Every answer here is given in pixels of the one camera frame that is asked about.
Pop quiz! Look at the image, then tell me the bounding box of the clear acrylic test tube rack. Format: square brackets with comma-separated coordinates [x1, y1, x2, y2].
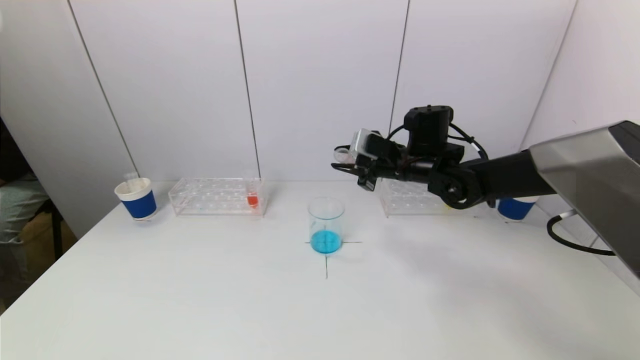
[380, 178, 451, 217]
[167, 177, 267, 217]

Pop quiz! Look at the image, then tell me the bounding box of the black cable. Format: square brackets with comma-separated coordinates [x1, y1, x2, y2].
[547, 212, 617, 257]
[447, 122, 489, 161]

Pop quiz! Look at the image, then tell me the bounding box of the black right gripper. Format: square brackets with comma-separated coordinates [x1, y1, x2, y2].
[330, 143, 409, 192]

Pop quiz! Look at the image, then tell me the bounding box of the clear glass beaker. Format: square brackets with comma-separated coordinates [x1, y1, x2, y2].
[307, 198, 345, 255]

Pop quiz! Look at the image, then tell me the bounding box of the blue white paper cup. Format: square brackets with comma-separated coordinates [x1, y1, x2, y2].
[114, 177, 158, 222]
[497, 196, 539, 222]

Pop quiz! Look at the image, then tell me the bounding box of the red pigment tube white label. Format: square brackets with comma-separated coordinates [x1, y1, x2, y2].
[332, 145, 357, 166]

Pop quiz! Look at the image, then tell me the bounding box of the grey trouser leg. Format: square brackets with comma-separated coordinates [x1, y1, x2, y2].
[0, 172, 51, 286]

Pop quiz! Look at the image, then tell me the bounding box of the red pigment test tube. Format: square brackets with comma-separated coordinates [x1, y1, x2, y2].
[243, 171, 261, 210]

